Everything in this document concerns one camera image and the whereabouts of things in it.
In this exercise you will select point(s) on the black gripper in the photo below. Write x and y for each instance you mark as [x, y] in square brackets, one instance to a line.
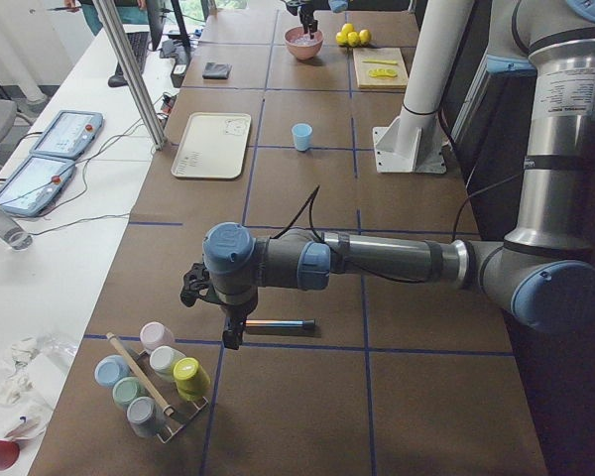
[307, 15]
[235, 311]

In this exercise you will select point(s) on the light blue plastic cup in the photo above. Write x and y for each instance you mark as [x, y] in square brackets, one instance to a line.
[302, 133]

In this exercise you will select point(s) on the lime green cup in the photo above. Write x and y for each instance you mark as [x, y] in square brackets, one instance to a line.
[191, 380]

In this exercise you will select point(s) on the white cup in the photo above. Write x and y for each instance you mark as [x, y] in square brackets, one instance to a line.
[163, 360]

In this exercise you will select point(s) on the pink cup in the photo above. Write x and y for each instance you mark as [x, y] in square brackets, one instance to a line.
[154, 334]

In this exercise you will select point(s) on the mint green cup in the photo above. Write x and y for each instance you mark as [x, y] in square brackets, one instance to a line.
[126, 390]

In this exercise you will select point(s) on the grey cup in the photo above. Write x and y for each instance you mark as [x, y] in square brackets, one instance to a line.
[145, 417]

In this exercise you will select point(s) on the blue cup on rack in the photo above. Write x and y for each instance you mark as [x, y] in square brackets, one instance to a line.
[110, 370]

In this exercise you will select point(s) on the pink bowl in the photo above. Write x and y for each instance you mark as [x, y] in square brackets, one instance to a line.
[303, 45]

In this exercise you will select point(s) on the yellow lemon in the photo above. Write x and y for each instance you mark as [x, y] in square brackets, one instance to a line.
[365, 37]
[353, 39]
[347, 28]
[341, 38]

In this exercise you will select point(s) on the metal muddler black tip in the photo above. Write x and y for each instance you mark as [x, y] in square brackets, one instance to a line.
[269, 324]

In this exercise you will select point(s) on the wooden cutting board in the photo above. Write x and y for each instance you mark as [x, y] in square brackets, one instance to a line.
[365, 82]

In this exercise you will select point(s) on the lemon slices row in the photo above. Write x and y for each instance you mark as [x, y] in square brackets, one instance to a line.
[382, 73]

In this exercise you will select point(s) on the grey folded cloth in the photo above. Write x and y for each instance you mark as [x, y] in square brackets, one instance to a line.
[216, 70]

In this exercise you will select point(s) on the cream bear tray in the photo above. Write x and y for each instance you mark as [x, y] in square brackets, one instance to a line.
[213, 146]

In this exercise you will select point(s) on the black monitor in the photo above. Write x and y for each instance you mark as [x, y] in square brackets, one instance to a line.
[156, 10]

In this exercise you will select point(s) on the black keyboard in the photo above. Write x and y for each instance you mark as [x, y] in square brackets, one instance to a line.
[139, 45]

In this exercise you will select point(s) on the black computer mouse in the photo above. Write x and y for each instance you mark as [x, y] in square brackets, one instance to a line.
[115, 81]

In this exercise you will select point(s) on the white crumpled cloth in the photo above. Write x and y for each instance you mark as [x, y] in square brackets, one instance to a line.
[32, 374]

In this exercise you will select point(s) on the clear water bottle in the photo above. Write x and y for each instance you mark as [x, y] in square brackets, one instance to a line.
[12, 233]

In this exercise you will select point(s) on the lower teach pendant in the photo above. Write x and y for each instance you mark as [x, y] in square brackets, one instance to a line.
[35, 184]

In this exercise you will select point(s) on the teach pendant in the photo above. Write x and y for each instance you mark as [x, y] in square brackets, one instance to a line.
[35, 184]
[69, 134]

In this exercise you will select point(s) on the upper teach pendant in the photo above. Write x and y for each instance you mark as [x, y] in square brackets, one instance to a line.
[69, 134]

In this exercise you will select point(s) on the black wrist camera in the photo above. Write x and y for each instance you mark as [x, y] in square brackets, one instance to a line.
[293, 6]
[197, 285]

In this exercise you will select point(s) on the metal cup rack wooden handle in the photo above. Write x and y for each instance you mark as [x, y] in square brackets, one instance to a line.
[171, 414]

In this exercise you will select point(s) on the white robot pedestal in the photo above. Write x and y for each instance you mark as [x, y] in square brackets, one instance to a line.
[412, 142]

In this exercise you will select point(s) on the aluminium frame post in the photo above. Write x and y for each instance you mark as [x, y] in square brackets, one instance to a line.
[113, 27]

